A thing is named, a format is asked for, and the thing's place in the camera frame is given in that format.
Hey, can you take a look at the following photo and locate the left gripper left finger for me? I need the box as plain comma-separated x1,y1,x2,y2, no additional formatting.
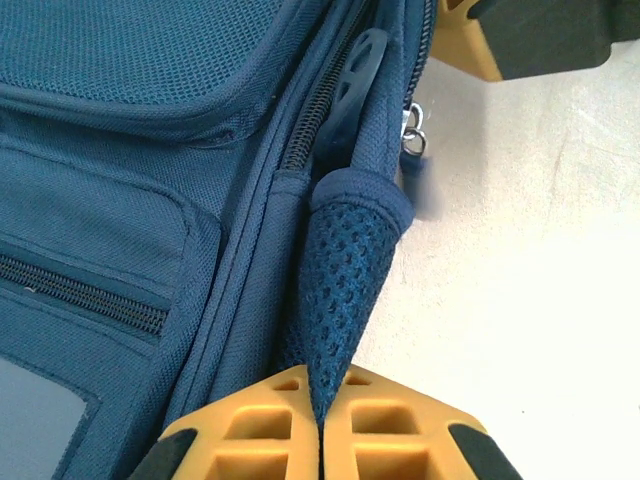
129,363,321,480

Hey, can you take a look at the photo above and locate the navy blue backpack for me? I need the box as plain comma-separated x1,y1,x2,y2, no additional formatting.
0,0,444,480

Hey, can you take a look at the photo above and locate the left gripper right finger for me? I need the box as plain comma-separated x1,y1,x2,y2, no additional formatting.
322,368,524,480

